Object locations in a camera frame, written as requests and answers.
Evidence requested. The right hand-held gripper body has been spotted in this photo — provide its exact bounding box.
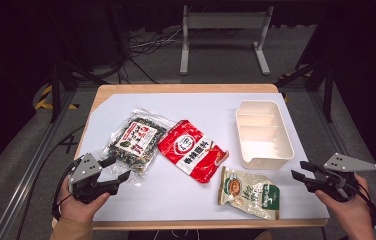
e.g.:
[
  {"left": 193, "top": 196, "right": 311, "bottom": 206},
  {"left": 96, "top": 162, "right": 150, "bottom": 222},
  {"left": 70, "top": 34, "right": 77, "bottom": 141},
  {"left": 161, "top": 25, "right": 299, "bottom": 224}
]
[{"left": 304, "top": 152, "right": 376, "bottom": 203}]

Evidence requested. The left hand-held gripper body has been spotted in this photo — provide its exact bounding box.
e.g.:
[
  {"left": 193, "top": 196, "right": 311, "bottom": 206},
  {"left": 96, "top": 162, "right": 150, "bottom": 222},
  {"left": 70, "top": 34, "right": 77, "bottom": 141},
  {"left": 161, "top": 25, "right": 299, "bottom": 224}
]
[{"left": 65, "top": 152, "right": 121, "bottom": 205}]

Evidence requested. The clear seaweed packet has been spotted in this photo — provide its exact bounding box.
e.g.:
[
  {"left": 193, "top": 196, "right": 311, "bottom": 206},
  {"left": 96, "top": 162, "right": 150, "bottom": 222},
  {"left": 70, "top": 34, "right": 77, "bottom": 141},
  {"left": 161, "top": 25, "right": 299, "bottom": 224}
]
[{"left": 102, "top": 107, "right": 177, "bottom": 186}]

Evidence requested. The cream plastic divided container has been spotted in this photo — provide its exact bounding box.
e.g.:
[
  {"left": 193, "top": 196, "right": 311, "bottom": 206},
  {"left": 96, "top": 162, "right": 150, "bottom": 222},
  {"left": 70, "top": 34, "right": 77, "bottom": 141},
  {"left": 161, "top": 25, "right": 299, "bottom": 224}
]
[{"left": 234, "top": 99, "right": 296, "bottom": 170}]

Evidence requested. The beige and green packet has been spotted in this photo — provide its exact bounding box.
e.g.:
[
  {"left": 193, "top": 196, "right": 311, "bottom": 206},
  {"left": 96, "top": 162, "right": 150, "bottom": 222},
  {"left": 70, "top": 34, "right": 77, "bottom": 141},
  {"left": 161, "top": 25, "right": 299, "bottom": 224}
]
[{"left": 217, "top": 165, "right": 281, "bottom": 221}]

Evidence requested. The red seasoning packet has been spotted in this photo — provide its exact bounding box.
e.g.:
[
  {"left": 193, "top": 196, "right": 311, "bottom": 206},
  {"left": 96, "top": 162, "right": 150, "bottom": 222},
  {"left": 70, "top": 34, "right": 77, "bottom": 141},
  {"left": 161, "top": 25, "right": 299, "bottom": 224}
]
[{"left": 157, "top": 119, "right": 230, "bottom": 184}]

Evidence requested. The person's right hand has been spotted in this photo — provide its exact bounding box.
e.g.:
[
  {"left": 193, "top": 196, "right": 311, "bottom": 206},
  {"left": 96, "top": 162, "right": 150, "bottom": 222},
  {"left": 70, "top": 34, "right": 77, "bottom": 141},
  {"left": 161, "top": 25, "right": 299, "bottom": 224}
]
[{"left": 314, "top": 173, "right": 376, "bottom": 240}]

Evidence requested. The person's left hand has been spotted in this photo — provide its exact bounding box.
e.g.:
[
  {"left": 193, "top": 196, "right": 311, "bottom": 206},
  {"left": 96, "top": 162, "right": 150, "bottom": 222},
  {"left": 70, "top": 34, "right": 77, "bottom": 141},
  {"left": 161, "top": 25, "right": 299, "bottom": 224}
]
[{"left": 57, "top": 175, "right": 111, "bottom": 224}]

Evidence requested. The white paper sheet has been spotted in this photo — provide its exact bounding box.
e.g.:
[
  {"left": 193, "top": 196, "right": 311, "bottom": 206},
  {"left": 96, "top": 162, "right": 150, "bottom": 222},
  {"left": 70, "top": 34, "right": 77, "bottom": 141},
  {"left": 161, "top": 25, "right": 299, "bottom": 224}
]
[{"left": 75, "top": 92, "right": 331, "bottom": 223}]

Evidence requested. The yellow and black tape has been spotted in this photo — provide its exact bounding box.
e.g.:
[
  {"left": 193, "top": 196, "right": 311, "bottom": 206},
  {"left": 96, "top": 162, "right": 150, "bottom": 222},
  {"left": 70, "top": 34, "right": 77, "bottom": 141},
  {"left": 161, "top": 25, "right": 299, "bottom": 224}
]
[{"left": 34, "top": 84, "right": 80, "bottom": 111}]

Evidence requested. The black metal stand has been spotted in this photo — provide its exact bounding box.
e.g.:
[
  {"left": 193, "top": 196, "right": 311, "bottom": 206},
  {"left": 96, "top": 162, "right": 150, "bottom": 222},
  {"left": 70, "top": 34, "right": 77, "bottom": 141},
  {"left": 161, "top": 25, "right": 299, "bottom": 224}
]
[
  {"left": 275, "top": 59, "right": 336, "bottom": 123},
  {"left": 46, "top": 58, "right": 111, "bottom": 123}
]

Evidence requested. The grey metal stand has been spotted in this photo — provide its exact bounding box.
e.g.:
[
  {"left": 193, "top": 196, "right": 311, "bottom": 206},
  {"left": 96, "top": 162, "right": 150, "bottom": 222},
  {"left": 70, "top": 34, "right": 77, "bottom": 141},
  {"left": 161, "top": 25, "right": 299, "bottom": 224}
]
[{"left": 179, "top": 4, "right": 275, "bottom": 76}]

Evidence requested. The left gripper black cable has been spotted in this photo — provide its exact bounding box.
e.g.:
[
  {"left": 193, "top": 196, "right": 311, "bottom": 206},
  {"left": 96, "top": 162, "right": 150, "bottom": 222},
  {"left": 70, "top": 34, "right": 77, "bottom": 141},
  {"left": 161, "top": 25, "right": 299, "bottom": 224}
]
[{"left": 51, "top": 159, "right": 83, "bottom": 222}]

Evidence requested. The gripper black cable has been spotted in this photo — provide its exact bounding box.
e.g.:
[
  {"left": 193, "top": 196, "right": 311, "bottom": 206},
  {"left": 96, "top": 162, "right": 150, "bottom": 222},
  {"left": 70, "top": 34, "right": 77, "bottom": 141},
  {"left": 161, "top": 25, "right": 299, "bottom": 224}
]
[
  {"left": 51, "top": 159, "right": 83, "bottom": 222},
  {"left": 349, "top": 171, "right": 376, "bottom": 228}
]

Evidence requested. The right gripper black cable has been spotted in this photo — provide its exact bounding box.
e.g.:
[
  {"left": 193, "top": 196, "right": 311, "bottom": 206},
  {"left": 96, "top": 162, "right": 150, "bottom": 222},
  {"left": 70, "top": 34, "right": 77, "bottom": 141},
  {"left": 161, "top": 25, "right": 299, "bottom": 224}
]
[{"left": 349, "top": 171, "right": 376, "bottom": 228}]

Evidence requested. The black floor cable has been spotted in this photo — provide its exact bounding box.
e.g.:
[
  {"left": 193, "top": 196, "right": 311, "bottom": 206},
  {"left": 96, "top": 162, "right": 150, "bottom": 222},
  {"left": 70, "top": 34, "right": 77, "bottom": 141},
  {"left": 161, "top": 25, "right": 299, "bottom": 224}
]
[{"left": 15, "top": 124, "right": 86, "bottom": 240}]

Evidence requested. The aluminium rail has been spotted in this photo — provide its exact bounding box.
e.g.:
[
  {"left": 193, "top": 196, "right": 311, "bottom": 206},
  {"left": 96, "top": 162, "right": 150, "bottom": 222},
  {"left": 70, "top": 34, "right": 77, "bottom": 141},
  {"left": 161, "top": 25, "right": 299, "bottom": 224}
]
[
  {"left": 0, "top": 89, "right": 78, "bottom": 240},
  {"left": 309, "top": 89, "right": 376, "bottom": 240}
]

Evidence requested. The bundle of floor cables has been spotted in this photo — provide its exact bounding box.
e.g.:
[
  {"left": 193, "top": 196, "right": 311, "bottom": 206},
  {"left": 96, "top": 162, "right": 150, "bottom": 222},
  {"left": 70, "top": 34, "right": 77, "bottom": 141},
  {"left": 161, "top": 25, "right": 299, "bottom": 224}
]
[{"left": 127, "top": 27, "right": 186, "bottom": 58}]

